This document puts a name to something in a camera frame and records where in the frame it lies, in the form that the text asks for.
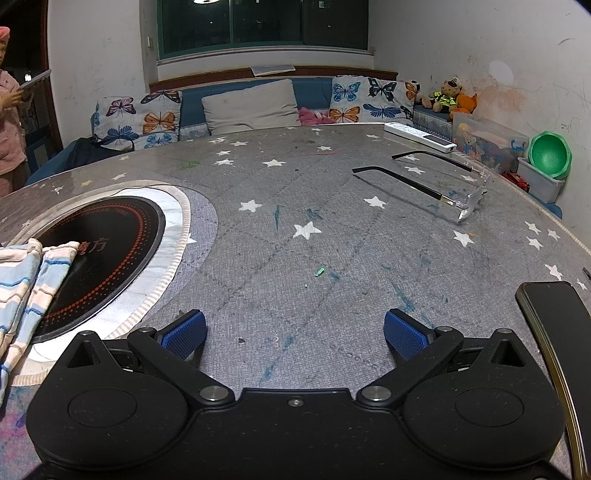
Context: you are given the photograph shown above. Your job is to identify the blue white striped garment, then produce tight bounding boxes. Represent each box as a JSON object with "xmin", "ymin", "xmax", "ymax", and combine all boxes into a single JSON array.
[{"xmin": 1, "ymin": 238, "xmax": 79, "ymax": 395}]

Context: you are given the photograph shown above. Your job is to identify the black round induction cooktop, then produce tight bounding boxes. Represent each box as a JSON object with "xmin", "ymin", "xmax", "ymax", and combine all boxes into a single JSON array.
[{"xmin": 32, "ymin": 196, "xmax": 166, "ymax": 343}]

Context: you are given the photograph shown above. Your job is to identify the black smartphone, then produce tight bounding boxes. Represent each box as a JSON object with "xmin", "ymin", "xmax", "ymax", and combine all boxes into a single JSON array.
[{"xmin": 515, "ymin": 281, "xmax": 590, "ymax": 479}]

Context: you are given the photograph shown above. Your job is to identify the clear acrylic glasses stand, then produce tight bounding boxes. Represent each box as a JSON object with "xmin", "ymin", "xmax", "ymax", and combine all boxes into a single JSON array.
[{"xmin": 352, "ymin": 150, "xmax": 490, "ymax": 223}]

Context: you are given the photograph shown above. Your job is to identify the grey star quilted table cover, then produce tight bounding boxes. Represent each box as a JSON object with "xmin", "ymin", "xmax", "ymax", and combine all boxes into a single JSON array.
[{"xmin": 1, "ymin": 125, "xmax": 590, "ymax": 390}]

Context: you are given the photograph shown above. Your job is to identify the white plastic bin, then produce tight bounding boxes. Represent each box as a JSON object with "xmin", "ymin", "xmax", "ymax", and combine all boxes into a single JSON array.
[{"xmin": 517, "ymin": 157, "xmax": 565, "ymax": 204}]

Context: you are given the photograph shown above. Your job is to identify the white remote control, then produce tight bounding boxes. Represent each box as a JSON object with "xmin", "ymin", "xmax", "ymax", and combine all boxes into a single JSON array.
[{"xmin": 384, "ymin": 122, "xmax": 457, "ymax": 153}]

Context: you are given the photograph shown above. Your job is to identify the clear plastic toy box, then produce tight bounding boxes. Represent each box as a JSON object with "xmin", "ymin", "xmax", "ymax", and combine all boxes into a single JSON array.
[{"xmin": 453, "ymin": 113, "xmax": 530, "ymax": 173}]

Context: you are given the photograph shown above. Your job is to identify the dark blue backpack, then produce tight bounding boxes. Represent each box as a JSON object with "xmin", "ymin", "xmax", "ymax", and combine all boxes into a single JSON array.
[{"xmin": 65, "ymin": 138, "xmax": 135, "ymax": 170}]

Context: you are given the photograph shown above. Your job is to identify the left butterfly print pillow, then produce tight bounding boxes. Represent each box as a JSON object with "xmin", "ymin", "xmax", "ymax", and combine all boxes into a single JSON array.
[{"xmin": 91, "ymin": 90, "xmax": 182, "ymax": 151}]

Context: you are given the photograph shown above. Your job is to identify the butterfly print pillow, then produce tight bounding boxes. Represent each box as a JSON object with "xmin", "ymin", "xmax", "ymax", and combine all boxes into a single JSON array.
[
  {"xmin": 329, "ymin": 75, "xmax": 420, "ymax": 123},
  {"xmin": 91, "ymin": 90, "xmax": 182, "ymax": 151}
]

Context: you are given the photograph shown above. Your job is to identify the green plastic bowl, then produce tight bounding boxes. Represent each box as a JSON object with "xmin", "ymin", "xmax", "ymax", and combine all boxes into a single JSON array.
[{"xmin": 528, "ymin": 131, "xmax": 573, "ymax": 180}]

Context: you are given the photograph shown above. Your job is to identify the blue sofa bench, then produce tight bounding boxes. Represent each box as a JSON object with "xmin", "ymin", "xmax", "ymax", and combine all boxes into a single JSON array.
[{"xmin": 25, "ymin": 68, "xmax": 454, "ymax": 186}]

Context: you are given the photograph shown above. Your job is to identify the person in pink pajamas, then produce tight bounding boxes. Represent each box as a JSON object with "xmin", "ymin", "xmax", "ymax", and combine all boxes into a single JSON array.
[{"xmin": 0, "ymin": 26, "xmax": 36, "ymax": 197}]

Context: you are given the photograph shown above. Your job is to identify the teddy bear in yellow vest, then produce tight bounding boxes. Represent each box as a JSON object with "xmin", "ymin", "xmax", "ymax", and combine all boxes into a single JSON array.
[{"xmin": 421, "ymin": 77, "xmax": 463, "ymax": 113}]

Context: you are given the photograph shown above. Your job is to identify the orange plush toy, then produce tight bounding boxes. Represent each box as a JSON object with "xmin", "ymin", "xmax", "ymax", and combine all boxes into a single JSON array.
[{"xmin": 449, "ymin": 93, "xmax": 478, "ymax": 119}]

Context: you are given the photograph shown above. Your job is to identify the right butterfly print pillow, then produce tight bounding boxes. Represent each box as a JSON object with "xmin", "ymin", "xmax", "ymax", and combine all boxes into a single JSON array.
[{"xmin": 329, "ymin": 75, "xmax": 420, "ymax": 123}]

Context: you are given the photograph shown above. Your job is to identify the pink crumpled cloth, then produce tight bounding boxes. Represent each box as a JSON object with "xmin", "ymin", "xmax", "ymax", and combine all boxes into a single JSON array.
[{"xmin": 298, "ymin": 107, "xmax": 335, "ymax": 126}]

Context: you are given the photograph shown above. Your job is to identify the grey plain cushion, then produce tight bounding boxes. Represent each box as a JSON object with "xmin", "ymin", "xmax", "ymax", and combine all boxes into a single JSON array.
[{"xmin": 201, "ymin": 79, "xmax": 301, "ymax": 135}]

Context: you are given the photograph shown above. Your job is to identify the book on window ledge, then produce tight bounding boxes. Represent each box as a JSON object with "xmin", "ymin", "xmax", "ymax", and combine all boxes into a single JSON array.
[{"xmin": 250, "ymin": 65, "xmax": 296, "ymax": 77}]

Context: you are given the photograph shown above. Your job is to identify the dark green framed window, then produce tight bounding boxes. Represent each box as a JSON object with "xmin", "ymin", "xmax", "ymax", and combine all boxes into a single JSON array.
[{"xmin": 156, "ymin": 0, "xmax": 369, "ymax": 59}]

